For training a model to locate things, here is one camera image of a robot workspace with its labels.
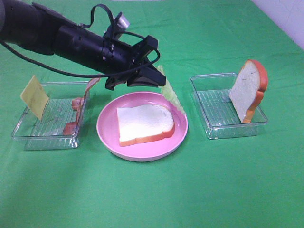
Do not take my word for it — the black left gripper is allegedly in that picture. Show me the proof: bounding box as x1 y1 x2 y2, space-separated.
105 36 166 90

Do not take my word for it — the green lettuce leaf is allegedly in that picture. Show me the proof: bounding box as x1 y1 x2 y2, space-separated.
158 78 186 114

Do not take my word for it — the bacon strip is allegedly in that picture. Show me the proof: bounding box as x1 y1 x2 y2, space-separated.
63 97 85 135
72 77 100 122

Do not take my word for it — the bread slice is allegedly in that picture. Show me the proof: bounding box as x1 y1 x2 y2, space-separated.
117 104 175 146
229 59 268 124

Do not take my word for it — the yellow cheese slice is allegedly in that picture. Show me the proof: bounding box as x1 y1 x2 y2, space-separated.
20 75 49 121

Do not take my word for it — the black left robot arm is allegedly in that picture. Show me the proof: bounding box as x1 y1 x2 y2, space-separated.
0 0 166 90

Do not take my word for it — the pink round plate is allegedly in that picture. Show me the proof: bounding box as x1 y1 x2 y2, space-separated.
96 92 188 162

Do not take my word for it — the clear right plastic tray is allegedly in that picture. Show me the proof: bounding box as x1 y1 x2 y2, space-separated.
190 73 268 139

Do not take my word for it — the clear plastic tray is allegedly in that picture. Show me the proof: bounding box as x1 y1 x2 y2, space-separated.
190 73 268 139
12 81 90 150

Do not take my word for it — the clear left plastic tray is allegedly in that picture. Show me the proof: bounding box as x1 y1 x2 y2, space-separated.
12 81 90 150

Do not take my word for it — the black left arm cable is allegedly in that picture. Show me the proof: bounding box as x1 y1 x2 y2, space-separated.
0 3 161 79

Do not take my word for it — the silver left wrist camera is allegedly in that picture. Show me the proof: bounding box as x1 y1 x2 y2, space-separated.
103 12 130 40

